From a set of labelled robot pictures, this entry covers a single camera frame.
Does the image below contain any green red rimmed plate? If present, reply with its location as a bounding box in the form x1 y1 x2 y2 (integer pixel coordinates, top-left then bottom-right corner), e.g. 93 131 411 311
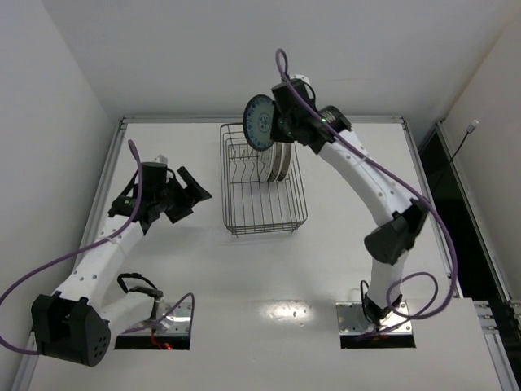
268 143 284 182
278 143 294 182

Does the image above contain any teal patterned small plate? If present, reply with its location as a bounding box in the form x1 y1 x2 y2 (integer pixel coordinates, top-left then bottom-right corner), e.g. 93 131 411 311
243 94 274 152

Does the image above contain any clear glass plate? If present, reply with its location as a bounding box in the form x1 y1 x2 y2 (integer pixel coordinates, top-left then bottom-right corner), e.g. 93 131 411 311
257 147 277 183

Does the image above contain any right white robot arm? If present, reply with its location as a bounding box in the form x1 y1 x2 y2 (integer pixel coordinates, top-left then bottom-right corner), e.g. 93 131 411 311
271 79 427 325

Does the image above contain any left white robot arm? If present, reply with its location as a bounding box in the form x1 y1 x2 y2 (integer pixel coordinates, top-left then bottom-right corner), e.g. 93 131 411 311
31 162 212 367

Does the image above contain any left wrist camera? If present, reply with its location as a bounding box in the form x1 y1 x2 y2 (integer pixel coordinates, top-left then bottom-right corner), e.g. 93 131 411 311
108 161 168 221

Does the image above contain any metal wire dish rack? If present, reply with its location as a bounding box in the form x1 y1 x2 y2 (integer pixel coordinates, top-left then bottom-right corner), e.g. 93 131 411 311
220 122 308 236

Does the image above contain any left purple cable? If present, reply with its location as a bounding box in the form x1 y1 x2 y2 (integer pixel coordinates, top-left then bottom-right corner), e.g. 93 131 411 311
0 138 195 354

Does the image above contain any purple cable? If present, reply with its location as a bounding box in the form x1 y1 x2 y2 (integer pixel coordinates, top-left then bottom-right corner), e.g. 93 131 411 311
275 48 459 341
0 138 195 354

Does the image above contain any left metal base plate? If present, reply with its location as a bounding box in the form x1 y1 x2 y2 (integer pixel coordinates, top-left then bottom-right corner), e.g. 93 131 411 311
124 301 193 336

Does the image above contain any metal base plate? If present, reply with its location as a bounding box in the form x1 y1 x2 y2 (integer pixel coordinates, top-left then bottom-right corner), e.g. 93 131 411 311
336 301 413 336
124 301 193 336

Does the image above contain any black cable with white plug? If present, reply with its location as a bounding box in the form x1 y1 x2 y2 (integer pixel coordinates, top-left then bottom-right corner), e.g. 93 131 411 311
449 118 479 162

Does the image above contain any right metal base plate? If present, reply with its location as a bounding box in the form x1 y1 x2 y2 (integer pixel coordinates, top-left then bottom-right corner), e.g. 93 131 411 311
336 301 413 336

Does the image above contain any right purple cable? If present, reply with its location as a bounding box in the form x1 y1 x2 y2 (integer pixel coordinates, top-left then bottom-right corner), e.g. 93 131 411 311
275 48 459 341

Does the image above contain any aluminium table frame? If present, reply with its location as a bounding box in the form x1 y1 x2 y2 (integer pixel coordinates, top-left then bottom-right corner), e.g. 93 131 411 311
14 120 516 390

